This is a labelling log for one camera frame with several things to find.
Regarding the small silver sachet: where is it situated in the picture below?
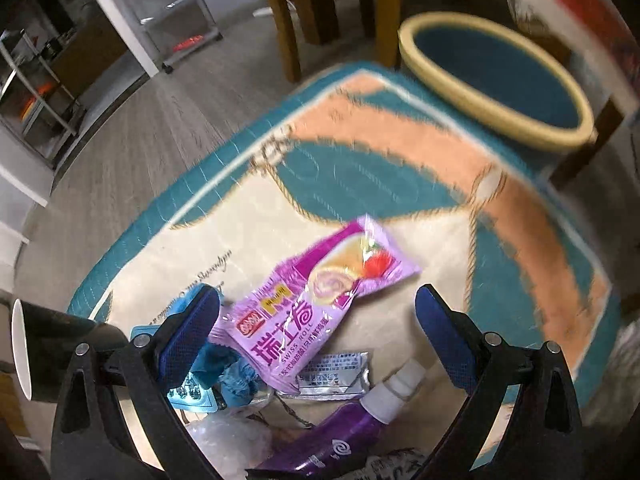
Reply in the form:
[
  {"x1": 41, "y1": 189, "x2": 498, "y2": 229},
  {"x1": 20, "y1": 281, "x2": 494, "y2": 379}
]
[{"x1": 295, "y1": 351, "x2": 371, "y2": 400}]

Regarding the purple swiss roll wrapper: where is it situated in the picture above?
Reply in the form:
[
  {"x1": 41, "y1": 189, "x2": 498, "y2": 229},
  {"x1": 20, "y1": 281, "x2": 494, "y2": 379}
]
[{"x1": 207, "y1": 214, "x2": 422, "y2": 395}]

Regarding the white rolling cart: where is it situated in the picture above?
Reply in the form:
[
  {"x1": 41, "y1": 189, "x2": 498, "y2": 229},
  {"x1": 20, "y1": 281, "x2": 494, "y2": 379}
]
[{"x1": 120, "y1": 0, "x2": 223, "y2": 73}]

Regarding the purple tube with white cap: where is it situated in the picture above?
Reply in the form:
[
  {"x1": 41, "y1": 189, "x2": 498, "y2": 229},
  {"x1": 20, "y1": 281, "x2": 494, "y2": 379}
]
[{"x1": 245, "y1": 357, "x2": 428, "y2": 480}]

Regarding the teal printed cushion mat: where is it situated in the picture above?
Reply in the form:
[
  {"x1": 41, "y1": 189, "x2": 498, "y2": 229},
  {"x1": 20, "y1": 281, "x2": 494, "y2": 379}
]
[{"x1": 67, "y1": 60, "x2": 623, "y2": 467}]

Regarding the blue bin with yellow rim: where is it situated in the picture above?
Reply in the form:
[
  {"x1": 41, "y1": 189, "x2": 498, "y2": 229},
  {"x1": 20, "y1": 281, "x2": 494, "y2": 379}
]
[{"x1": 398, "y1": 11, "x2": 597, "y2": 153}]

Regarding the clear plastic bag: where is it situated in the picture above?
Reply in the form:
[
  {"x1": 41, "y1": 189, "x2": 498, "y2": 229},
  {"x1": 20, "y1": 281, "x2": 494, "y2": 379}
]
[{"x1": 187, "y1": 405, "x2": 281, "y2": 480}]

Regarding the wooden chair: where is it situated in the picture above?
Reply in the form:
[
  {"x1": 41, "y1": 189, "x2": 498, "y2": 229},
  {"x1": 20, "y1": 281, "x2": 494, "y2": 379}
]
[{"x1": 252, "y1": 0, "x2": 406, "y2": 84}]

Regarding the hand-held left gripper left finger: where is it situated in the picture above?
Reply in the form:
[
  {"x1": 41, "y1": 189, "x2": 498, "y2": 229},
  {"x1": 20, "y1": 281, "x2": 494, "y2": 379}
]
[{"x1": 50, "y1": 282, "x2": 223, "y2": 480}]

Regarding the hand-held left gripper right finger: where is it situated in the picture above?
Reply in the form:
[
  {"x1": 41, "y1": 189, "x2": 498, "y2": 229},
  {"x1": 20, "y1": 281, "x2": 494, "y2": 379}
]
[{"x1": 414, "y1": 284, "x2": 585, "y2": 480}]

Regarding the blue face mask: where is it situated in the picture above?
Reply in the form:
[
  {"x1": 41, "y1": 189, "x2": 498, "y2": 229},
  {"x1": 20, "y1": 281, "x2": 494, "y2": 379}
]
[{"x1": 192, "y1": 340, "x2": 261, "y2": 411}]

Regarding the metal shelf rack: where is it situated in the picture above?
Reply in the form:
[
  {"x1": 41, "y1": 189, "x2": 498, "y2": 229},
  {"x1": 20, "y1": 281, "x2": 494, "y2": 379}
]
[{"x1": 0, "y1": 30, "x2": 86, "y2": 171}]

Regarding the black paper cup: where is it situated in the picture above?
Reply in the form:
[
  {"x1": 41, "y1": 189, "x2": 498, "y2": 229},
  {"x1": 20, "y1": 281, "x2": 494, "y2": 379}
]
[{"x1": 11, "y1": 299, "x2": 131, "y2": 403}]

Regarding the blue blister pack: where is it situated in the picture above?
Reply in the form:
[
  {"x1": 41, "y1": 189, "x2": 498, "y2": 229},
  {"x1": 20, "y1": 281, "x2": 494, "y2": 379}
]
[{"x1": 131, "y1": 325, "x2": 218, "y2": 412}]

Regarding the black courier bag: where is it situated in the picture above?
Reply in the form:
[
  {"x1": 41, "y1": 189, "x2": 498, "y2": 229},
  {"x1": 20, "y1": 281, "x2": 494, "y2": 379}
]
[{"x1": 360, "y1": 452, "x2": 427, "y2": 480}]

